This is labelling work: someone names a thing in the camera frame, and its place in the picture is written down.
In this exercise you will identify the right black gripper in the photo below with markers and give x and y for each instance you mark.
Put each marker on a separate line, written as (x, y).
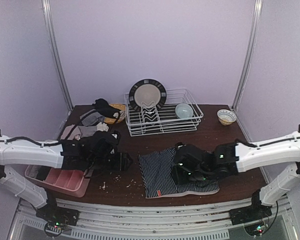
(176, 172)

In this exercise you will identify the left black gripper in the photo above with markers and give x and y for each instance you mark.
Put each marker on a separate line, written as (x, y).
(120, 161)

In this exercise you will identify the striped navy underwear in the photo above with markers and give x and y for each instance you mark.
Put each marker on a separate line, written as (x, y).
(156, 169)

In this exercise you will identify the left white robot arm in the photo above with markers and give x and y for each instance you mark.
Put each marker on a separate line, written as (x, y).
(21, 150)

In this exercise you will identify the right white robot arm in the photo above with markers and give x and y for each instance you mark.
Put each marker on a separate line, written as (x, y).
(231, 159)

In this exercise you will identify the beige pink underwear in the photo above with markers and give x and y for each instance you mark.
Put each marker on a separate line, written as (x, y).
(70, 133)

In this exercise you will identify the grey striped underwear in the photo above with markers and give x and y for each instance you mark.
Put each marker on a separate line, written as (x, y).
(92, 118)

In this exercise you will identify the grey sock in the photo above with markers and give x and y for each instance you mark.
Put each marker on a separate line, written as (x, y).
(88, 131)

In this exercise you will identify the pink plastic organizer box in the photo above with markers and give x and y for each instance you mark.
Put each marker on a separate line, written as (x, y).
(68, 182)

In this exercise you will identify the white cream sock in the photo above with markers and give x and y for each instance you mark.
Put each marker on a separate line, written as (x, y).
(119, 115)

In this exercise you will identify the black sock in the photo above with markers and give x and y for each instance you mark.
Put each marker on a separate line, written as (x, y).
(103, 107)

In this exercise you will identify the light blue bowl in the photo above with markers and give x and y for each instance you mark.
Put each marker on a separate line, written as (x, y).
(183, 110)

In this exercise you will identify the patterned white yellow bowl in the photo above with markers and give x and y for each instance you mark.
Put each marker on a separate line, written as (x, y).
(226, 117)

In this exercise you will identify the black rimmed grey plate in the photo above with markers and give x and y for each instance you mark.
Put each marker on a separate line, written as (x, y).
(147, 92)

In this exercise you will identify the white wire dish rack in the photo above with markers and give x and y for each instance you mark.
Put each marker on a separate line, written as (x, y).
(151, 120)

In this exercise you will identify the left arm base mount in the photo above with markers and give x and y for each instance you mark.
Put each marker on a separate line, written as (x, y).
(57, 220)

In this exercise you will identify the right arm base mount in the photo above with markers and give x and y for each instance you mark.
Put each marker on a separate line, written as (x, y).
(255, 217)

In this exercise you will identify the left metal frame post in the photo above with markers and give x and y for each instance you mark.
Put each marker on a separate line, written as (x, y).
(48, 19)

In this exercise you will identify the metal frame post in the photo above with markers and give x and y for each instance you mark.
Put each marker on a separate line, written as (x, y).
(257, 12)
(48, 19)

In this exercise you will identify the right metal frame post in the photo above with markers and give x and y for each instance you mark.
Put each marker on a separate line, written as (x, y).
(257, 12)

